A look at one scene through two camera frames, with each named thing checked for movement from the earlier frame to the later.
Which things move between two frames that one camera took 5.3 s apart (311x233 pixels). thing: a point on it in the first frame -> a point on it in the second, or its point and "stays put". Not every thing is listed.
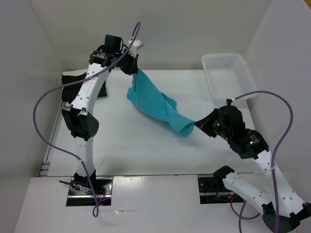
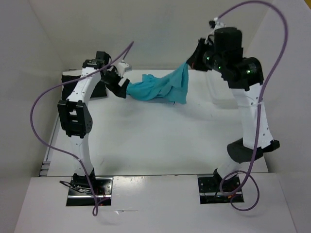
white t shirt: (75, 73) stays put
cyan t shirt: (143, 92) -> (171, 87)
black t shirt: (69, 92) stays put
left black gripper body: (127, 63) -> (112, 77)
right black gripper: (203, 124) -> (194, 61)
